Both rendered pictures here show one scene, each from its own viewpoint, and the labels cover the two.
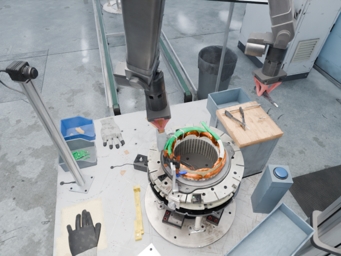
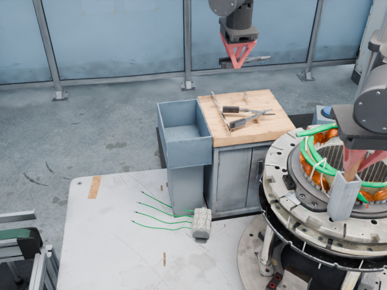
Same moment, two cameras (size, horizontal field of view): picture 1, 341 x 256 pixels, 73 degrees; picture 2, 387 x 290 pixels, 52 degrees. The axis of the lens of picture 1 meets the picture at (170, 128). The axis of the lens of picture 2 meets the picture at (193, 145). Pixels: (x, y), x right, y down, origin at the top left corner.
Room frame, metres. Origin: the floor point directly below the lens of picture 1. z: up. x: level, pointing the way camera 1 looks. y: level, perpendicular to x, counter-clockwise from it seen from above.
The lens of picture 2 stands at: (0.69, 0.51, 1.61)
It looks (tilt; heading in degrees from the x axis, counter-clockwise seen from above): 38 degrees down; 277
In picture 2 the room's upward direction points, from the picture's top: straight up
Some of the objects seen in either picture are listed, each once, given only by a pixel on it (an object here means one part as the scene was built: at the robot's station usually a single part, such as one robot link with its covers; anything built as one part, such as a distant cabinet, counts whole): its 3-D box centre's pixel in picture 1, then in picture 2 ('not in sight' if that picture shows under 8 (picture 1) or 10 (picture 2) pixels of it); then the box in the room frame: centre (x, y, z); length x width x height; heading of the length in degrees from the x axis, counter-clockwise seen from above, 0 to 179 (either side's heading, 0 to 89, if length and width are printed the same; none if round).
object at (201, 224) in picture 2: not in sight; (201, 222); (0.75, -0.17, 0.80); 0.10 x 0.05 x 0.04; 90
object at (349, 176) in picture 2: (161, 126); (351, 168); (0.50, 0.03, 1.20); 0.02 x 0.02 x 0.06
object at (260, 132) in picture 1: (247, 122); (243, 115); (0.66, -0.32, 1.05); 0.20 x 0.19 x 0.02; 18
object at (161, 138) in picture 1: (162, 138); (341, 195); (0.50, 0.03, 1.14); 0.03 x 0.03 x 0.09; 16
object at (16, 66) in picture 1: (24, 72); not in sight; (0.54, 0.39, 1.37); 0.06 x 0.04 x 0.04; 81
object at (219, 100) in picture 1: (225, 120); (183, 163); (0.81, -0.27, 0.92); 0.17 x 0.11 x 0.28; 108
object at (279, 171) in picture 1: (281, 172); (330, 111); (0.44, -0.38, 1.04); 0.04 x 0.04 x 0.01
